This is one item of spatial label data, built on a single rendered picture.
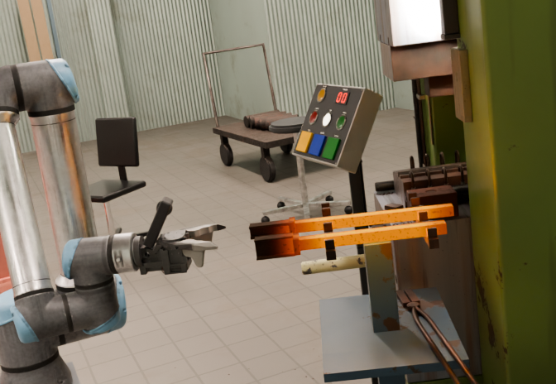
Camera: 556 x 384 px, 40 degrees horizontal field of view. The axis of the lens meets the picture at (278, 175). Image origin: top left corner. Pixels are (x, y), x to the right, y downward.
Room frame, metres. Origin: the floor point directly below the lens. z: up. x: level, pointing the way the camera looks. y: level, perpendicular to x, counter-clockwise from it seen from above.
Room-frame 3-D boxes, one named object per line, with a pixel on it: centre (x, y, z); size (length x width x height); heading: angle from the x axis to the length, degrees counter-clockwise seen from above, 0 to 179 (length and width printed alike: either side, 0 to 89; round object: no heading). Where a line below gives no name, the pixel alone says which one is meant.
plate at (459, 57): (1.83, -0.46, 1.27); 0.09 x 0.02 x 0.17; 179
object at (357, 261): (2.49, -0.26, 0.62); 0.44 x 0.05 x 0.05; 89
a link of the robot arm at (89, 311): (1.70, 0.47, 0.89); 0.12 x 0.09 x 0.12; 110
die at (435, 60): (2.14, -0.55, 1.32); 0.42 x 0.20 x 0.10; 89
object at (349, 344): (1.65, -0.20, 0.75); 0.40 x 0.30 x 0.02; 177
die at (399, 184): (2.14, -0.55, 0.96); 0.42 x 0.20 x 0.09; 89
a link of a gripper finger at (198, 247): (1.62, 0.20, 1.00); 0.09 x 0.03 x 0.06; 49
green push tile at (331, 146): (2.57, -0.19, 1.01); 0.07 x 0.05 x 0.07; 24
